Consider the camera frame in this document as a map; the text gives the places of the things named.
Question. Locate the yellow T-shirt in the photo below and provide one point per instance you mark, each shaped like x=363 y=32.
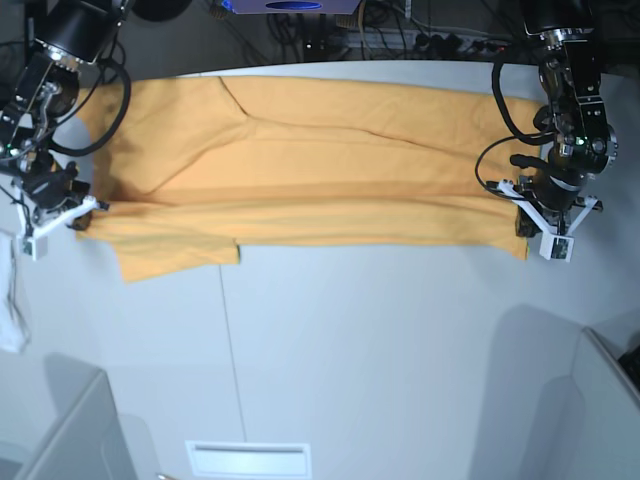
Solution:
x=202 y=167

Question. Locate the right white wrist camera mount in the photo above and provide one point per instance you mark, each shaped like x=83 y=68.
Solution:
x=32 y=239

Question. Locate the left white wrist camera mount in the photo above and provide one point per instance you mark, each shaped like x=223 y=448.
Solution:
x=557 y=239

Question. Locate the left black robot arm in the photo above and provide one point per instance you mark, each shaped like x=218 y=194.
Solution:
x=572 y=123

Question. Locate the white slotted table plate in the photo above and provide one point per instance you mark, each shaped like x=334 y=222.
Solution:
x=249 y=460

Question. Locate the grey bin wall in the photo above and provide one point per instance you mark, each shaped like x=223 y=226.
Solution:
x=608 y=445
x=85 y=442

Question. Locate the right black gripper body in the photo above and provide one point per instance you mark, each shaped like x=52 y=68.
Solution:
x=55 y=189

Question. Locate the right grey bin wall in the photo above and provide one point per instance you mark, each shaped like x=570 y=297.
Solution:
x=608 y=445

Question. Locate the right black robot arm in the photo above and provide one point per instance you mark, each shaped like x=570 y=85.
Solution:
x=68 y=36

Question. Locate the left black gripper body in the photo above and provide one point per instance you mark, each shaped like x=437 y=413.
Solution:
x=552 y=196

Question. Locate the left grey bin wall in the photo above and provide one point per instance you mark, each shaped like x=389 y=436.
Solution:
x=85 y=442

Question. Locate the white cloth at edge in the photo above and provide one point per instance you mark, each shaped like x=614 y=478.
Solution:
x=15 y=334

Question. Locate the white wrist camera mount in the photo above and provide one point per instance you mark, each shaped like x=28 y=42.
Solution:
x=32 y=239
x=557 y=239

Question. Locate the blue device box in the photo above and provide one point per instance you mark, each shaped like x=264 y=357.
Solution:
x=254 y=7

